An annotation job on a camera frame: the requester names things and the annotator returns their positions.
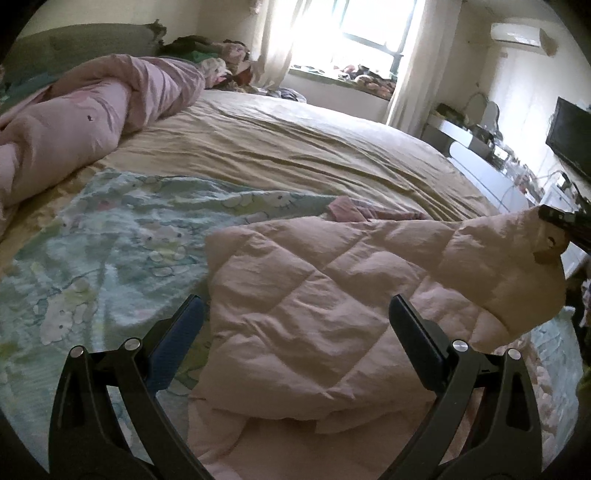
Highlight pink quilted padded jacket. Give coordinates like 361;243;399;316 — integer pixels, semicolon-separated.
187;209;568;479

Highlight clothes pile on windowsill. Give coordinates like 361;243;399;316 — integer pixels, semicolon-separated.
294;64;399;100

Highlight clothes pile by headboard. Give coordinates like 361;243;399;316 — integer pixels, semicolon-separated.
158;35;253;92

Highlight black flat television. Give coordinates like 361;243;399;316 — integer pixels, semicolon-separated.
546;97;591;182

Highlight white long desk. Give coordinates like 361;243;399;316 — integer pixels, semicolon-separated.
421;102;538;213

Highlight teal cartoon print blanket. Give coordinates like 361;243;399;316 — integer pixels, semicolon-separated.
1;170;583;466

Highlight white air conditioner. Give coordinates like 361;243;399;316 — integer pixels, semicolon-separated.
490;23;542;48

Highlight cream curtain right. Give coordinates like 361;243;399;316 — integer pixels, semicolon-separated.
385;0;462;136

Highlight cream curtain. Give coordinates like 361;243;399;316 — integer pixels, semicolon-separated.
385;0;462;136
252;0;310;89

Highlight beige bed sheet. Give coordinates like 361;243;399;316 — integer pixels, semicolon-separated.
1;90;498;268

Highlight pink rolled duvet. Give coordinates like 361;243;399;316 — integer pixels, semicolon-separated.
1;54;206;228

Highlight cream curtain left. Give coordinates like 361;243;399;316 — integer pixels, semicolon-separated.
252;0;310;89

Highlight grey headboard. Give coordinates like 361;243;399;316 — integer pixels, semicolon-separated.
1;21;167;87

